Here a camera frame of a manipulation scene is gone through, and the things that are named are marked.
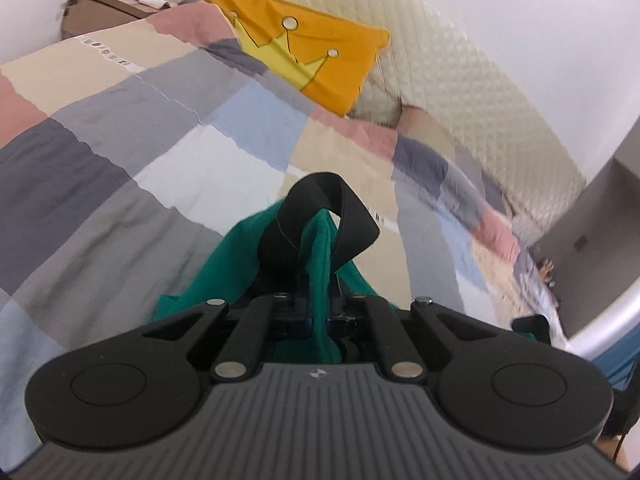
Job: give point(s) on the green hoodie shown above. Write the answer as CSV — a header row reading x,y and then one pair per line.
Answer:
x,y
235,260

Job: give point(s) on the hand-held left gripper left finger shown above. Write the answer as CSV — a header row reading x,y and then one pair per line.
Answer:
x,y
265,315

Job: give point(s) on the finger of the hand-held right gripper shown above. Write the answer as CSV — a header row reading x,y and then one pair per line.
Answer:
x,y
537,327

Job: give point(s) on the white curved rail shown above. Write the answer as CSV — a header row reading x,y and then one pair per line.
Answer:
x,y
610,320

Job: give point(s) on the cream quilted headboard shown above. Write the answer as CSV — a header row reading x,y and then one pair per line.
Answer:
x,y
450,85

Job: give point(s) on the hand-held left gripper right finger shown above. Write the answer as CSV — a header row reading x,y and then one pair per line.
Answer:
x,y
372,320

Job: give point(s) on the blue cloth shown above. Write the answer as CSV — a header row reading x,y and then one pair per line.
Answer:
x,y
622,362

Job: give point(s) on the grey cabinet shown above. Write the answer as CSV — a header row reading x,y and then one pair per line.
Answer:
x,y
590,220

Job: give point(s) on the small colourful toys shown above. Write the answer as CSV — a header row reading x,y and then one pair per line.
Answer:
x,y
547,270

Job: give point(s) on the patchwork blanket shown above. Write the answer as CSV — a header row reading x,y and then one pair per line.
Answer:
x,y
150,135

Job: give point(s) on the cream pillow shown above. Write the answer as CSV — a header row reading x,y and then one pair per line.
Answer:
x,y
380,105

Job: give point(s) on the orange crown pillow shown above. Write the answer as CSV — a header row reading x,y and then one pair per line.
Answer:
x,y
320,40

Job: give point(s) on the cardboard box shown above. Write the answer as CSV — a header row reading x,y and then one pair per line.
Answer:
x,y
90,15

